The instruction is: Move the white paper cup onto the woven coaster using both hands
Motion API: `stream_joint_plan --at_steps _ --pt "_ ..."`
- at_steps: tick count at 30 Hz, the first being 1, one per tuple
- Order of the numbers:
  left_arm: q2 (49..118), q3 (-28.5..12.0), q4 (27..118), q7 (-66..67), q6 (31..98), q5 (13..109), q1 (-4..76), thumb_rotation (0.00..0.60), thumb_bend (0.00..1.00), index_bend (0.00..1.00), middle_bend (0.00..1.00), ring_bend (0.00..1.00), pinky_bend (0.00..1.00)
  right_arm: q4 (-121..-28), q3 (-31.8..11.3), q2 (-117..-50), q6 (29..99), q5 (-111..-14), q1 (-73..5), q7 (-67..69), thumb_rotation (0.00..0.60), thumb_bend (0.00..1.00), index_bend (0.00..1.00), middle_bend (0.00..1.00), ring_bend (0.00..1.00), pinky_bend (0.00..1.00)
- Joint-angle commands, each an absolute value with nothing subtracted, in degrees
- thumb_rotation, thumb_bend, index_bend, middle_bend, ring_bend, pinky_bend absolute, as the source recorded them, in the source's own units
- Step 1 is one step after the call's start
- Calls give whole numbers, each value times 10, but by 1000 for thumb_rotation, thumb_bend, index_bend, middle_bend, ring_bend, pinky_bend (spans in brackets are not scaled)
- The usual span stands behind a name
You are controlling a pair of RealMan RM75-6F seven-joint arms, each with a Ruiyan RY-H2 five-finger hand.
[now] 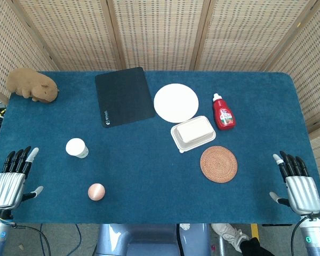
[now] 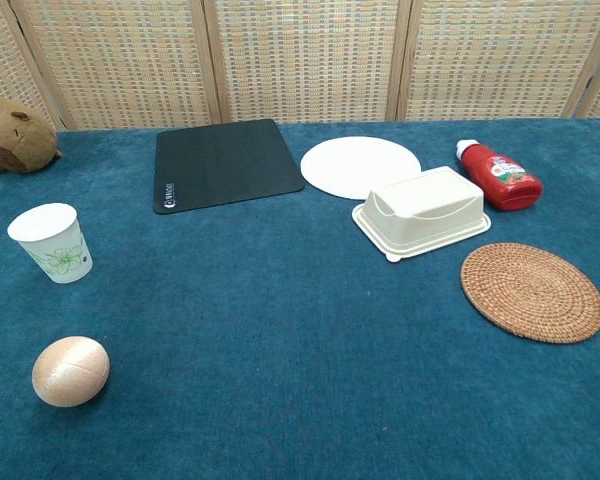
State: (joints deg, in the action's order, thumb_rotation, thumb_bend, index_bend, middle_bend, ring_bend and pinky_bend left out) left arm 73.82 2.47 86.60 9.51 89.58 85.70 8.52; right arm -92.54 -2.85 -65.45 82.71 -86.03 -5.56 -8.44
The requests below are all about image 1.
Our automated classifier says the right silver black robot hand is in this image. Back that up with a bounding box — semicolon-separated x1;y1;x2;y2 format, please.
269;150;320;215

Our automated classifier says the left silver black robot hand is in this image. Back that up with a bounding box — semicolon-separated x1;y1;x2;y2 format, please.
0;146;44;210

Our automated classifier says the white paper cup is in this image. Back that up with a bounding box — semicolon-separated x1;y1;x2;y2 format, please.
65;138;89;159

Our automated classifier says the brown woven round coaster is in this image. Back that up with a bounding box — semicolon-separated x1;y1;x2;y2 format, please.
199;145;238;184

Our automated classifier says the black trouser leg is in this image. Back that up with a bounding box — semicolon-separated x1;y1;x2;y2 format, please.
239;237;269;256

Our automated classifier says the white sneaker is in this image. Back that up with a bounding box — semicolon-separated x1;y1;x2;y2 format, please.
211;223;250;253

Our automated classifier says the pink beige ball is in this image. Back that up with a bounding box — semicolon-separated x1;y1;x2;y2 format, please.
87;183;106;201

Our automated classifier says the brown capybara plush toy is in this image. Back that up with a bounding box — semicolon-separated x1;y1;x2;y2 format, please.
6;67;60;104

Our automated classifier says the red ketchup bottle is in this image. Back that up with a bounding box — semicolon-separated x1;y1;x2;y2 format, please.
212;93;236;131

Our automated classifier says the white takeout food box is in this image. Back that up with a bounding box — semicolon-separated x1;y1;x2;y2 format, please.
170;115;217;154

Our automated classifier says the blue table cloth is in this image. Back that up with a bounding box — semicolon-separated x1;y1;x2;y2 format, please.
0;70;320;225

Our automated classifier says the black mouse pad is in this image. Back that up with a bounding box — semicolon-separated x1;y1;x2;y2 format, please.
94;66;156;129

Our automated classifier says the blue-grey robot torso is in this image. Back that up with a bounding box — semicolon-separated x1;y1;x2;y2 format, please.
95;223;211;256

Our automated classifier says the white round plate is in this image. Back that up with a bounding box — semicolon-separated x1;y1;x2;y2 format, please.
153;83;199;124

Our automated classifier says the woven bamboo folding screen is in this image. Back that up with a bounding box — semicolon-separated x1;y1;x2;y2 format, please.
0;0;320;187

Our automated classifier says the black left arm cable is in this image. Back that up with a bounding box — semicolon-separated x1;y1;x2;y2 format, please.
12;223;51;256

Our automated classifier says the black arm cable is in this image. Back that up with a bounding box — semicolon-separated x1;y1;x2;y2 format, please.
12;223;51;256
290;215;310;256

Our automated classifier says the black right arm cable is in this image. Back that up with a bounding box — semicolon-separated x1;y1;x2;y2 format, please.
290;215;310;256

